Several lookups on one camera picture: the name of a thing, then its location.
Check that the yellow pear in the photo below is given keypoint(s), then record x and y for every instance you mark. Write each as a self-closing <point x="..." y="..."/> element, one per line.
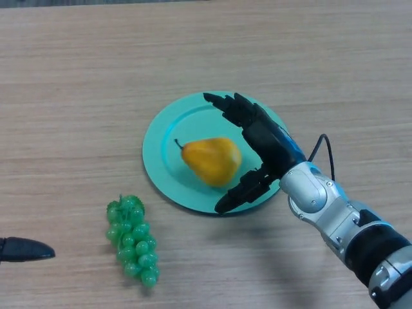
<point x="212" y="161"/>

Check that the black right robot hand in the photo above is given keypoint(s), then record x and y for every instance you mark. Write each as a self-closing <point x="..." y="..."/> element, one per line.
<point x="267" y="138"/>

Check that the green grape bunch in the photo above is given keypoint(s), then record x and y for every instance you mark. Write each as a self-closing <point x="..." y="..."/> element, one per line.
<point x="135" y="248"/>

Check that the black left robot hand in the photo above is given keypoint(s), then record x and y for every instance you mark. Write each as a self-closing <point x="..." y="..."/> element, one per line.
<point x="22" y="249"/>

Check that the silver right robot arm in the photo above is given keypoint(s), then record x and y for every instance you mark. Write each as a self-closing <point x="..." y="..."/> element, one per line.
<point x="334" y="209"/>

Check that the green round plate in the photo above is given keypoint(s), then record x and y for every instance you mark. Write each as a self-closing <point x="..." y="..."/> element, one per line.
<point x="170" y="180"/>

